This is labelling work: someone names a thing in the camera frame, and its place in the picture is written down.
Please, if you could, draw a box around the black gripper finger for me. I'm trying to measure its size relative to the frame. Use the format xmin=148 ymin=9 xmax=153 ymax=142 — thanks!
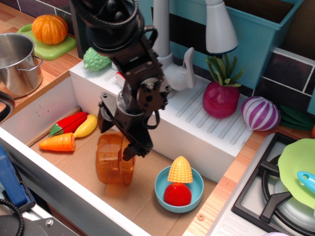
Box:
xmin=97 ymin=108 xmax=114 ymax=133
xmin=123 ymin=144 xmax=142 ymax=161

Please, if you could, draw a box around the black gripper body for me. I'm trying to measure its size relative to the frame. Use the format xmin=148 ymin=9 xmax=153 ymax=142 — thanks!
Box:
xmin=98 ymin=92 xmax=153 ymax=157

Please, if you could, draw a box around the orange transparent plastic pot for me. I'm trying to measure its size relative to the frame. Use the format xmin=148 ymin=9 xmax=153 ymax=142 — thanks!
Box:
xmin=95 ymin=131 xmax=135 ymax=186

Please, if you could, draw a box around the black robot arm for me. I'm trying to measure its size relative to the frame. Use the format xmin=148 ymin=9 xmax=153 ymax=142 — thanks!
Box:
xmin=72 ymin=0 xmax=170 ymax=161

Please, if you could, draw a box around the white sink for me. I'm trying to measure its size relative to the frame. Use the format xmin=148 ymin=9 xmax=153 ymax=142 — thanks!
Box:
xmin=0 ymin=54 xmax=251 ymax=236

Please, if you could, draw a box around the stainless steel pot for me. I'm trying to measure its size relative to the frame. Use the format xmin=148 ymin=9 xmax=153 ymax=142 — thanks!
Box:
xmin=0 ymin=33 xmax=43 ymax=98

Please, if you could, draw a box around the grey sink faucet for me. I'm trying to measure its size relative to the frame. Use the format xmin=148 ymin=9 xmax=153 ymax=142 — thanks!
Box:
xmin=153 ymin=0 xmax=238 ymax=94

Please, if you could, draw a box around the yellow toy banana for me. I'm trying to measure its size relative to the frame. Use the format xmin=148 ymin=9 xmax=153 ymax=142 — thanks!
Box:
xmin=73 ymin=114 xmax=97 ymax=138

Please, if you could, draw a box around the red toy chili pepper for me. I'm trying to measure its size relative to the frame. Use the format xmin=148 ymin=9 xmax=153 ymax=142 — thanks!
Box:
xmin=48 ymin=112 xmax=88 ymax=137

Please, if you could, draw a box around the red white toy sushi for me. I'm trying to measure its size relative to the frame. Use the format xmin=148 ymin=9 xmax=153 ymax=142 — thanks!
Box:
xmin=115 ymin=71 xmax=126 ymax=88

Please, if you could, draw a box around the orange toy carrot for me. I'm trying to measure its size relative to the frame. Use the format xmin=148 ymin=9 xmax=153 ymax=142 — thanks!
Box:
xmin=39 ymin=133 xmax=75 ymax=151

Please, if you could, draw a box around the yellow toy corn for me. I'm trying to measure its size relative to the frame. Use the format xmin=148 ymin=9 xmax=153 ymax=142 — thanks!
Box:
xmin=167 ymin=156 xmax=193 ymax=183

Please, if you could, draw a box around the green toy bitter gourd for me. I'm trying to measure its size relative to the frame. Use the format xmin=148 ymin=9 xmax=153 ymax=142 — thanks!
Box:
xmin=83 ymin=47 xmax=112 ymax=71

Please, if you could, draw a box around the red toy tomato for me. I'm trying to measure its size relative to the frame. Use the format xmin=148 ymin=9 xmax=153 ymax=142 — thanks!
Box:
xmin=163 ymin=183 xmax=192 ymax=207

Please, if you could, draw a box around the light blue bowl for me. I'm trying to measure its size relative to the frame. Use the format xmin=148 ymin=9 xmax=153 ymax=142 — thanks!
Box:
xmin=155 ymin=166 xmax=204 ymax=213

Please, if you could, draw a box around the magenta toy beet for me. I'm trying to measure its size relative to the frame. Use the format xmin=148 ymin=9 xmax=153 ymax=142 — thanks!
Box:
xmin=202 ymin=54 xmax=244 ymax=119

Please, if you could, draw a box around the green cutting board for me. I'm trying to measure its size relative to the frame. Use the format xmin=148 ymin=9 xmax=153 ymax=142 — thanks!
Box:
xmin=18 ymin=24 xmax=76 ymax=61

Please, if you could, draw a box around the orange toy pumpkin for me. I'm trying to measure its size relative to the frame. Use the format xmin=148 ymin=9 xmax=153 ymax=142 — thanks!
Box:
xmin=31 ymin=14 xmax=68 ymax=45

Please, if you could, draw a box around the blue clamp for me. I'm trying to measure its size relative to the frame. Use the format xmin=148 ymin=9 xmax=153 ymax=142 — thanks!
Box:
xmin=0 ymin=146 xmax=35 ymax=213

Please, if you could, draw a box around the purple white toy onion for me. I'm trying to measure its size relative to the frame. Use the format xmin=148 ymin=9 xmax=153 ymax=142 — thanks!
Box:
xmin=241 ymin=96 xmax=281 ymax=131

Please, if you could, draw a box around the black stove grate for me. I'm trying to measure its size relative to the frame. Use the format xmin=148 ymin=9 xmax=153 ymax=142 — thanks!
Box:
xmin=231 ymin=133 xmax=315 ymax=236

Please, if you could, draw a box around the dark green felt leaf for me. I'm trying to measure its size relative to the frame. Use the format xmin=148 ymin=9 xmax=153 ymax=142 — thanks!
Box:
xmin=279 ymin=104 xmax=315 ymax=130

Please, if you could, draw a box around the teal plastic bin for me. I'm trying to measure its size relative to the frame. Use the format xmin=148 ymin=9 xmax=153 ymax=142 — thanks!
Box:
xmin=137 ymin=0 xmax=306 ymax=89

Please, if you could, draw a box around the light green plate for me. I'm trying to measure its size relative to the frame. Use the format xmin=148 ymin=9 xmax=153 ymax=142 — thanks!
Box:
xmin=278 ymin=139 xmax=315 ymax=209

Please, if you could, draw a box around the black cable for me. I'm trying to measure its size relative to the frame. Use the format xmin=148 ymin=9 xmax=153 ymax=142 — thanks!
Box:
xmin=0 ymin=90 xmax=16 ymax=122

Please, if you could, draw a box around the light blue utensil handle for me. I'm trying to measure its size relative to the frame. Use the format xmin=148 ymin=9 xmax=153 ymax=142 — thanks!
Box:
xmin=297 ymin=171 xmax=315 ymax=193

